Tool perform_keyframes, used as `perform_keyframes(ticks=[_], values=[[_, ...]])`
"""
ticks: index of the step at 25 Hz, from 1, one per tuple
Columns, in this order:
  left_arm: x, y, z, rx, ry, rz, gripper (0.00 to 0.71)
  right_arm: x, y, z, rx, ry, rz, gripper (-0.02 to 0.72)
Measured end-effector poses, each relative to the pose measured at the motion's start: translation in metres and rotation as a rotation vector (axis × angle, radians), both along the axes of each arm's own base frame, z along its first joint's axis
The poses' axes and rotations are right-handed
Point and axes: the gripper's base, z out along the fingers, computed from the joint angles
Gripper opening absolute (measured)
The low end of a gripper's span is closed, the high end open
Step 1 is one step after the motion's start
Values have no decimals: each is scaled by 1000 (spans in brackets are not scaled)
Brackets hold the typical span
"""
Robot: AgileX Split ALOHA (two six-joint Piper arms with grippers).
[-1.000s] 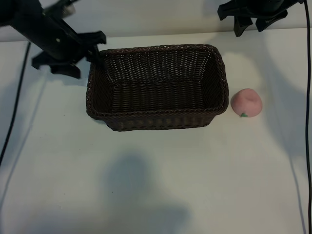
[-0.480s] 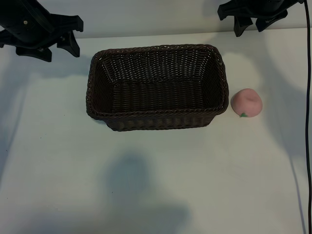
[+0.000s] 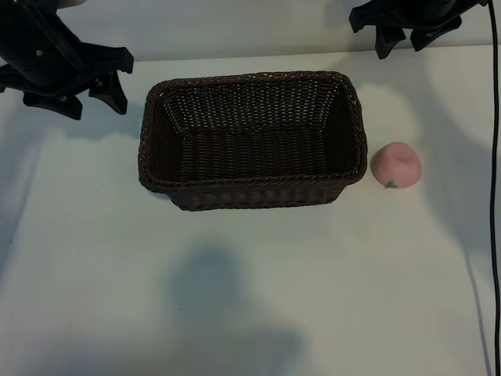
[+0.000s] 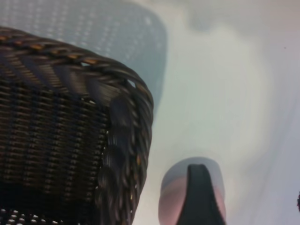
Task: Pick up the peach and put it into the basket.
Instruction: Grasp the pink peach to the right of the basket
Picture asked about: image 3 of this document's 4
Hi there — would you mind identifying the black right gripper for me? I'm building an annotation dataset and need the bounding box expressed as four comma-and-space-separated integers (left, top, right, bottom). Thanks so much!
348, 0, 491, 61

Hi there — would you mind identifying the dark brown wicker basket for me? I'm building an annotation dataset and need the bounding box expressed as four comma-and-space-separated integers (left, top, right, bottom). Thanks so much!
137, 70, 369, 212

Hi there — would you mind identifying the black cable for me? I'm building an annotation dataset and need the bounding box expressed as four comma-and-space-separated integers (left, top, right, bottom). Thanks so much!
487, 0, 501, 376

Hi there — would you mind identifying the pink toy peach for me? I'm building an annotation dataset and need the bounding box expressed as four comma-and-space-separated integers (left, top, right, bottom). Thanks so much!
369, 141, 424, 190

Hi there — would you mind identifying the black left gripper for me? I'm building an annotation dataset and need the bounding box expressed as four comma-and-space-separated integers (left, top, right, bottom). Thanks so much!
0, 0, 135, 121

